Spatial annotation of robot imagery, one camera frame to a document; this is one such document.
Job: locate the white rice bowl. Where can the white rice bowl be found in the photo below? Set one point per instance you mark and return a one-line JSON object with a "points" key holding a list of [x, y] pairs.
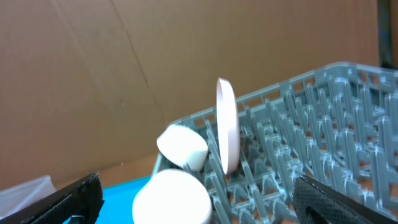
{"points": [[182, 145]]}

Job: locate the grey dishwasher rack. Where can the grey dishwasher rack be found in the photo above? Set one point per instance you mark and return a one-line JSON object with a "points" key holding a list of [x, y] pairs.
{"points": [[337, 125]]}

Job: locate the large white plate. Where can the large white plate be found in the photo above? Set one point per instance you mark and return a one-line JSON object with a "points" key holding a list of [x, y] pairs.
{"points": [[227, 125]]}

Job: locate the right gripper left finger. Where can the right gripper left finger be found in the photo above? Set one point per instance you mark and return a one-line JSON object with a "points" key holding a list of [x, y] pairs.
{"points": [[79, 202]]}

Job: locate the small pink bowl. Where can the small pink bowl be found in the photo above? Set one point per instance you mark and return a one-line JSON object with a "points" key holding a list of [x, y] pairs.
{"points": [[172, 196]]}

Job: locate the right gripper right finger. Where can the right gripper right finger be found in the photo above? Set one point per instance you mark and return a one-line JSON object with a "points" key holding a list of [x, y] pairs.
{"points": [[315, 202]]}

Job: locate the clear plastic bin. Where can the clear plastic bin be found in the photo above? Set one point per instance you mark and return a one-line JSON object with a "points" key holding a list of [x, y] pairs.
{"points": [[20, 196]]}

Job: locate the teal serving tray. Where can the teal serving tray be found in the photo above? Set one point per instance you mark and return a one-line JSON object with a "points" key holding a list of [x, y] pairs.
{"points": [[118, 199]]}

